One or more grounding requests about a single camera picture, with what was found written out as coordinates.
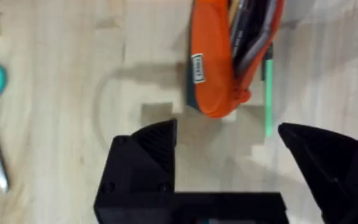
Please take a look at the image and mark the green pen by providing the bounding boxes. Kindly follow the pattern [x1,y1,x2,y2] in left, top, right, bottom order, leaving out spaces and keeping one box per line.
[261,43,275,138]

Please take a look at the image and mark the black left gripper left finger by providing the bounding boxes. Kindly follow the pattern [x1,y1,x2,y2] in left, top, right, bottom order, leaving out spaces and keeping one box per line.
[93,118,178,224]

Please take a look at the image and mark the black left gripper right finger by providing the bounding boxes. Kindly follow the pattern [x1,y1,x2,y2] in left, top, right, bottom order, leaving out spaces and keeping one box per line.
[277,122,358,224]

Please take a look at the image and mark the orange zip pencil bag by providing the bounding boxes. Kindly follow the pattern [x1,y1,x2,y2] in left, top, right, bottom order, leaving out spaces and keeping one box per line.
[186,0,285,119]

